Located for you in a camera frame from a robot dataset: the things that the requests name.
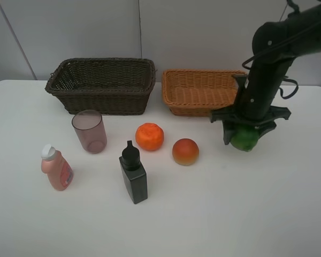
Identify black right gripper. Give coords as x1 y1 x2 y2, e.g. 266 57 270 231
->
210 75 291 145

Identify green lime fruit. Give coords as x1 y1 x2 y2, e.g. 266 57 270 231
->
230 125 259 152

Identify red orange peach fruit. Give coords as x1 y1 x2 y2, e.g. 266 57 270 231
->
172 138 200 166

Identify orange tangerine fruit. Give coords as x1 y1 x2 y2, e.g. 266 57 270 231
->
135 123 164 152

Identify black pump bottle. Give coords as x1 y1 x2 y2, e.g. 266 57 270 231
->
119 140 148 204

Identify pink bottle white cap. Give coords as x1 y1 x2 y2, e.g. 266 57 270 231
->
41 144 74 191

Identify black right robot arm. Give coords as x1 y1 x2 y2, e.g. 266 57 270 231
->
210 1 321 145

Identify orange wicker basket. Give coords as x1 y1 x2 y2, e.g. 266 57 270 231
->
162 69 246 117

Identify dark brown wicker basket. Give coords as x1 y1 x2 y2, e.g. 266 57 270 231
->
45 58 156 116

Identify translucent purple plastic cup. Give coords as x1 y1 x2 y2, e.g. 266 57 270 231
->
71 110 107 154

